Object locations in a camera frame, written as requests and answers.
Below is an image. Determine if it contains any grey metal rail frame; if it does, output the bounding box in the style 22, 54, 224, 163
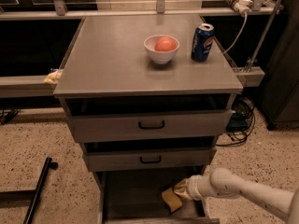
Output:
0, 0, 289, 99

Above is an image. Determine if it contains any blue soda can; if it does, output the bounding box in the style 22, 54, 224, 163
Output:
191, 23, 214, 62

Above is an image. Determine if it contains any black metal bar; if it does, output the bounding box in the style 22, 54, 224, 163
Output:
0, 157, 58, 224

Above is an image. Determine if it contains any orange fruit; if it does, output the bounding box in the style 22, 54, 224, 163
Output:
155, 36, 177, 52

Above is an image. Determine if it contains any yellow rag on rail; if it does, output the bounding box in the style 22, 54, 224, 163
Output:
44, 69, 63, 85

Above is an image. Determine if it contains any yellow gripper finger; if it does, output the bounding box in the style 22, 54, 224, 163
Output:
175, 190, 192, 200
174, 178, 189, 192

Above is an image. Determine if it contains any grey top drawer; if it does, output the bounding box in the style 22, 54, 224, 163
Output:
66, 94, 232, 143

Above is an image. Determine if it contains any grey middle drawer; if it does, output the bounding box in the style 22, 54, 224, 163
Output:
83, 136, 216, 172

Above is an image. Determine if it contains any white power cable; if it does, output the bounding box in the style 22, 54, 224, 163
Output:
221, 12, 249, 55

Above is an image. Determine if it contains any black cable bundle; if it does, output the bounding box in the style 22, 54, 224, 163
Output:
215, 97, 256, 147

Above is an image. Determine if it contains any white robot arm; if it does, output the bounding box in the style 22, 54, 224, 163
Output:
174, 168, 299, 224

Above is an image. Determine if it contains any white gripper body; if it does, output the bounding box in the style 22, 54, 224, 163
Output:
187, 175, 205, 201

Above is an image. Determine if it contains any white bowl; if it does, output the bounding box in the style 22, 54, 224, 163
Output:
144, 35, 179, 64

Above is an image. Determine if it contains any dark cabinet at right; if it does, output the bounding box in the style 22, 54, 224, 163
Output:
257, 0, 299, 130

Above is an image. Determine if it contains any grey drawer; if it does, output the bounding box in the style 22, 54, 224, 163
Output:
97, 167, 220, 224
66, 94, 232, 143
83, 136, 216, 172

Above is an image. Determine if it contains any yellow sponge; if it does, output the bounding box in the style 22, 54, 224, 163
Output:
162, 188, 182, 213

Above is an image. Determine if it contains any white power strip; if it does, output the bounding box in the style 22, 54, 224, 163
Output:
225, 0, 252, 16

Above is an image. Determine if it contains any grey drawer cabinet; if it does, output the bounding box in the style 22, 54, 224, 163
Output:
53, 14, 244, 224

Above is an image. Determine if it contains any grey bottom drawer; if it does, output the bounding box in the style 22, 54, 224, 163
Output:
97, 167, 220, 224

